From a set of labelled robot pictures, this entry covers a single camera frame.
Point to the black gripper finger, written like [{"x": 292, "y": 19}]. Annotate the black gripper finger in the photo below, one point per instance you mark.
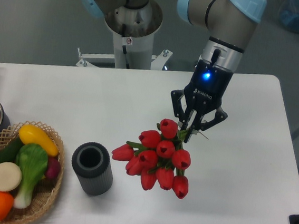
[
  {"x": 183, "y": 116},
  {"x": 199, "y": 125}
]

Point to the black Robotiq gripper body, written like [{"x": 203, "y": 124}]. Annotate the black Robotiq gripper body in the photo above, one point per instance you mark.
[{"x": 205, "y": 90}]

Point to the red tulip bouquet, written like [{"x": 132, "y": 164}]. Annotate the red tulip bouquet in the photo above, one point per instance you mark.
[{"x": 159, "y": 157}]

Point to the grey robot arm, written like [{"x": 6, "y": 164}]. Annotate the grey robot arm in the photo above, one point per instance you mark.
[{"x": 231, "y": 24}]

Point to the dark grey ribbed vase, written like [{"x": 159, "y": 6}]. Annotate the dark grey ribbed vase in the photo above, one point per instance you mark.
[{"x": 91, "y": 164}]

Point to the purple toy radish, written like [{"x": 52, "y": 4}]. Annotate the purple toy radish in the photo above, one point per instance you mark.
[{"x": 53, "y": 168}]

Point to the yellow toy squash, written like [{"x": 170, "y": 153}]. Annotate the yellow toy squash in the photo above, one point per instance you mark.
[{"x": 29, "y": 133}]

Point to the green toy bok choy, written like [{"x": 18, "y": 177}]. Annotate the green toy bok choy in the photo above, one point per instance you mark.
[{"x": 32, "y": 161}]

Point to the woven wicker basket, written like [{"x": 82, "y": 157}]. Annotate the woven wicker basket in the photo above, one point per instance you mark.
[{"x": 46, "y": 191}]

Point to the green toy cucumber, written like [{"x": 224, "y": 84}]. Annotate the green toy cucumber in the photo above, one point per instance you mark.
[{"x": 9, "y": 152}]

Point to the beige round toy bun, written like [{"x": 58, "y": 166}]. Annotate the beige round toy bun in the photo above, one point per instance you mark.
[{"x": 10, "y": 176}]

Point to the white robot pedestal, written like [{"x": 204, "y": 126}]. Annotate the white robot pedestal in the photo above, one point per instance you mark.
[{"x": 133, "y": 32}]

